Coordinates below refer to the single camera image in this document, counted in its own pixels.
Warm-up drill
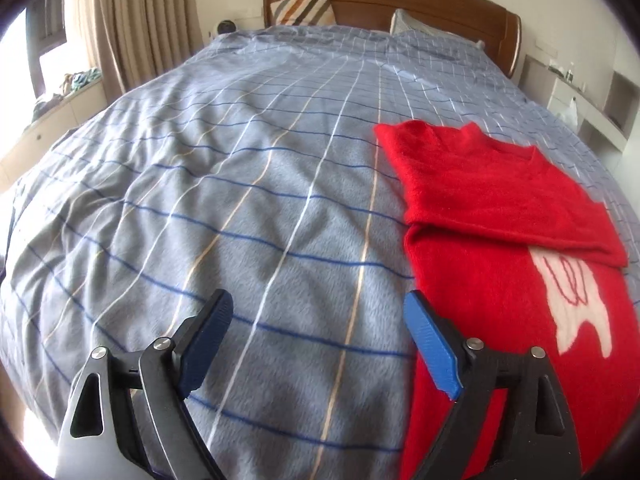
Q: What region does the blue checked duvet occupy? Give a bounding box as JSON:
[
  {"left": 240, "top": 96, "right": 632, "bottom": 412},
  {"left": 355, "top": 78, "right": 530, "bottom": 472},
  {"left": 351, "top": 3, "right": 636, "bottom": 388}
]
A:
[{"left": 0, "top": 25, "right": 640, "bottom": 480}]

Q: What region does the white window seat cabinet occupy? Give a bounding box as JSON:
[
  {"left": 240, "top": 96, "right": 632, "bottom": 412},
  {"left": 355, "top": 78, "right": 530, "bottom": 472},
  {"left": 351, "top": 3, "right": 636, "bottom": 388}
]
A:
[{"left": 0, "top": 77, "right": 108, "bottom": 181}]

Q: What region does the white bedside shelf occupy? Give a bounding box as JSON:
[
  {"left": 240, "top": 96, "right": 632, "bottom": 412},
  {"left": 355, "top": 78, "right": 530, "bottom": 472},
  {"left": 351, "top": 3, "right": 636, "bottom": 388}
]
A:
[{"left": 520, "top": 55, "right": 631, "bottom": 151}]

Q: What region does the window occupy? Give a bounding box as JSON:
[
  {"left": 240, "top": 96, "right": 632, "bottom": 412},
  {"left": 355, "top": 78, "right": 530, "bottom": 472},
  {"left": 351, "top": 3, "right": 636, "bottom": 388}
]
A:
[{"left": 0, "top": 0, "right": 68, "bottom": 126}]

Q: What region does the pile of clothes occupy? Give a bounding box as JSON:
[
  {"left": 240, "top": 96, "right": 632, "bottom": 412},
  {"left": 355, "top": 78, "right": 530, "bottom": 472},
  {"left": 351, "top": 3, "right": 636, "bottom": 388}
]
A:
[{"left": 32, "top": 67, "right": 101, "bottom": 116}]

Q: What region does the striped cushion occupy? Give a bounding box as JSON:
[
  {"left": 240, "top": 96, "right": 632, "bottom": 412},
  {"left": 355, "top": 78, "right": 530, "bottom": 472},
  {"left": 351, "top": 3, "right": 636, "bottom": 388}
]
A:
[{"left": 270, "top": 0, "right": 337, "bottom": 27}]

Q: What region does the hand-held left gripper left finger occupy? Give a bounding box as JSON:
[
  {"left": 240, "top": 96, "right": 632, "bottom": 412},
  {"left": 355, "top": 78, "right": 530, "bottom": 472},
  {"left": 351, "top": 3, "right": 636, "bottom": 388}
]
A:
[{"left": 54, "top": 288, "right": 235, "bottom": 480}]

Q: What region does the white wardrobe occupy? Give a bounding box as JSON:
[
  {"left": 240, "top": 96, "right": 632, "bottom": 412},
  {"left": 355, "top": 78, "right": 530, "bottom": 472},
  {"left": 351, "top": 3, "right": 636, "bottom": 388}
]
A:
[{"left": 602, "top": 50, "right": 640, "bottom": 181}]

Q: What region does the white plastic bag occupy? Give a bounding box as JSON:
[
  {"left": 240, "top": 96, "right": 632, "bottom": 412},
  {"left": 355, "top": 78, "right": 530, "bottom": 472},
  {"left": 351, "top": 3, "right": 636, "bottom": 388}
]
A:
[{"left": 560, "top": 97, "right": 581, "bottom": 128}]

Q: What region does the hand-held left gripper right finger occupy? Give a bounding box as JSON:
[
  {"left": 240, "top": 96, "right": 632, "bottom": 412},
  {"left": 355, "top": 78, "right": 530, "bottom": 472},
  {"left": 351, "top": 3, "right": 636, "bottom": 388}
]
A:
[{"left": 403, "top": 290, "right": 583, "bottom": 480}]

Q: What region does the grey pillow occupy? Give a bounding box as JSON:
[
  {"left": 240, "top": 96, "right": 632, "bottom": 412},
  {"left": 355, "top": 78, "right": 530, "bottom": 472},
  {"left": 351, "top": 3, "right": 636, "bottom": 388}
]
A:
[{"left": 390, "top": 8, "right": 487, "bottom": 51}]

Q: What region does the beige curtain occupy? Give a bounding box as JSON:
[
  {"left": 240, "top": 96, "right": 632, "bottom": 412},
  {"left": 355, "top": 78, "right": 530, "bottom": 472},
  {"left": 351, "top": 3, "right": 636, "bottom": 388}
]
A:
[{"left": 65, "top": 0, "right": 203, "bottom": 96}]

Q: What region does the red sweater with white rabbit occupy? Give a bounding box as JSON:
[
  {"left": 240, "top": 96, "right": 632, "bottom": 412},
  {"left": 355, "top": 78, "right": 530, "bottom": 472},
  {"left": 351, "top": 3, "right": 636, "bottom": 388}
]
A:
[{"left": 374, "top": 120, "right": 640, "bottom": 480}]

